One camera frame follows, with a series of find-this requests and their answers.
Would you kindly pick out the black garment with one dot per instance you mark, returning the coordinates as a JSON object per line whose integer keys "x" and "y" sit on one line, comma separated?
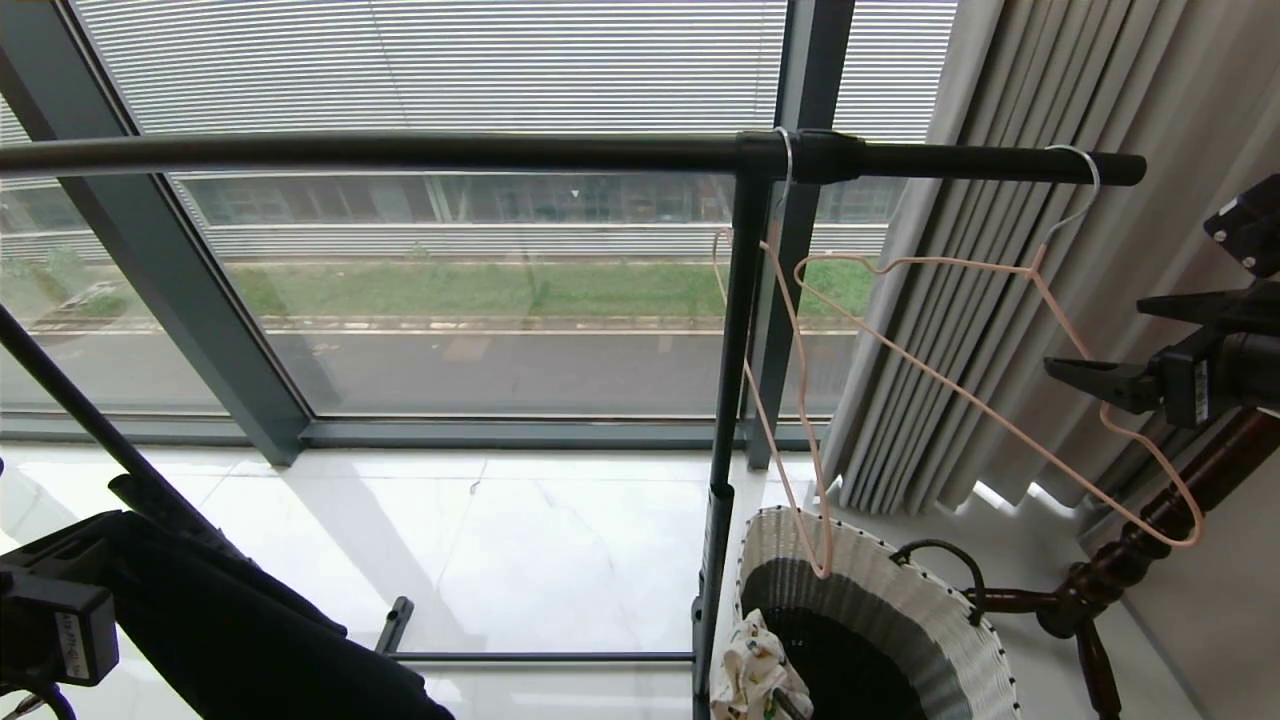
{"x": 250, "y": 640}

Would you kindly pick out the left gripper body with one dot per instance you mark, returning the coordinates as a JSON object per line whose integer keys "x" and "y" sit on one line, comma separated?
{"x": 45, "y": 620}

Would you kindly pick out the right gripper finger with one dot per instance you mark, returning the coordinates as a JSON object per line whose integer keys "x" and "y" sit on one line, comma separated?
{"x": 1125, "y": 388}
{"x": 1220, "y": 308}

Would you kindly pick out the dark brown wooden stand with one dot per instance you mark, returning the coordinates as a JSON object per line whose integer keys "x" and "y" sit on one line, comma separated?
{"x": 1130, "y": 545}

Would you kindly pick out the beige curtain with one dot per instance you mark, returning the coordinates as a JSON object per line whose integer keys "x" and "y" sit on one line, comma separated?
{"x": 960, "y": 300}

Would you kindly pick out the white laundry basket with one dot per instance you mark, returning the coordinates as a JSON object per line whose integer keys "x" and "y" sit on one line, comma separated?
{"x": 960, "y": 640}

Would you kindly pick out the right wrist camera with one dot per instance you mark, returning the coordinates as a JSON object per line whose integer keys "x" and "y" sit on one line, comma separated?
{"x": 1250, "y": 225}

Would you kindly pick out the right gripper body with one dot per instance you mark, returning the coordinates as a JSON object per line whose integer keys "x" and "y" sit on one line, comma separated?
{"x": 1245, "y": 375}

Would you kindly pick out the cream printed garment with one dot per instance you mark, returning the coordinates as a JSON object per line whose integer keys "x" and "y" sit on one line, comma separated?
{"x": 750, "y": 665}

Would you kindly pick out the window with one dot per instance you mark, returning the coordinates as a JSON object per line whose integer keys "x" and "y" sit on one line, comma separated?
{"x": 500, "y": 300}

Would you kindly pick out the black clothes rack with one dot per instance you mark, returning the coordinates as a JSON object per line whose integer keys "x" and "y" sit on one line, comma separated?
{"x": 745, "y": 300}

